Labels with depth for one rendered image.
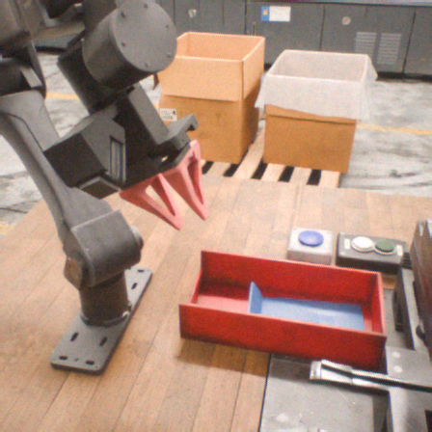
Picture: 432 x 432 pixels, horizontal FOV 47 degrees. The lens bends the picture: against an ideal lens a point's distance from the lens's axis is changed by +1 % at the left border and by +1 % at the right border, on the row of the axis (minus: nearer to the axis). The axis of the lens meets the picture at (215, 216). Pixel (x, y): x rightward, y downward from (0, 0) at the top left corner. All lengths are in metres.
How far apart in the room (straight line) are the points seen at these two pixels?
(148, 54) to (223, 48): 2.76
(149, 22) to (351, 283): 0.45
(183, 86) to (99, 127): 2.28
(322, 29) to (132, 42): 4.49
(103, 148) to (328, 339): 0.36
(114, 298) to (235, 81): 2.06
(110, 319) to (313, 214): 0.43
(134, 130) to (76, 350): 0.31
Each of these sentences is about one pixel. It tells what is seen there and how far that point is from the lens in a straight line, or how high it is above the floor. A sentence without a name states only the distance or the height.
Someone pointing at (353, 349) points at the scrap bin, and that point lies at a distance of 0.63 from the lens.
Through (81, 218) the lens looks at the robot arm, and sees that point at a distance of 0.60.
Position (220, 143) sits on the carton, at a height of 0.26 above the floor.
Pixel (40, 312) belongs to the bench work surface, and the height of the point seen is 0.90.
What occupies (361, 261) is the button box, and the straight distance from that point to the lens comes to 0.77.
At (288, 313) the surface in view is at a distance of 0.69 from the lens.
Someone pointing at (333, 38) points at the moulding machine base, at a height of 0.36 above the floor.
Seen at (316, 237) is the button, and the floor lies 0.94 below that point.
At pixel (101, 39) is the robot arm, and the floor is 1.29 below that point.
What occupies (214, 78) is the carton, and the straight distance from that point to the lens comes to 2.63.
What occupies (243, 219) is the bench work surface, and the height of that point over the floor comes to 0.90.
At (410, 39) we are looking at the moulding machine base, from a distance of 4.89.
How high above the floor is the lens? 1.38
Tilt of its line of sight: 32 degrees down
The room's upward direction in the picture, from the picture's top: straight up
